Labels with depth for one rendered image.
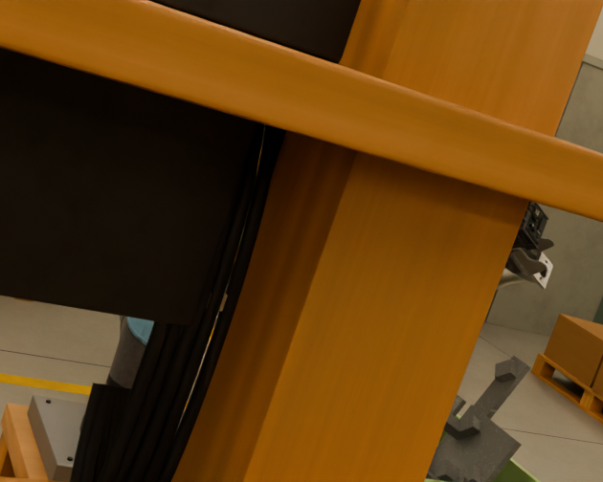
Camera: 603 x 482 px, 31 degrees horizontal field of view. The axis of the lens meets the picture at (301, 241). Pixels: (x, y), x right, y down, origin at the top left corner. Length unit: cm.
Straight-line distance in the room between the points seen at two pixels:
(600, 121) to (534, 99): 794
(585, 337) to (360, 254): 647
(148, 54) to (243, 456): 27
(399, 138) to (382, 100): 2
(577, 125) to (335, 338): 786
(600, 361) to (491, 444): 504
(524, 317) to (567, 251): 61
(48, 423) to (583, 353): 562
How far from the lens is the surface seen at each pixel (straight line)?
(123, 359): 165
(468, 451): 196
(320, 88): 56
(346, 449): 71
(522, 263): 195
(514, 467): 205
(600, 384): 690
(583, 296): 904
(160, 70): 53
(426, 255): 68
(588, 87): 848
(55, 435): 168
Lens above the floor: 154
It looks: 10 degrees down
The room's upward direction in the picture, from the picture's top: 19 degrees clockwise
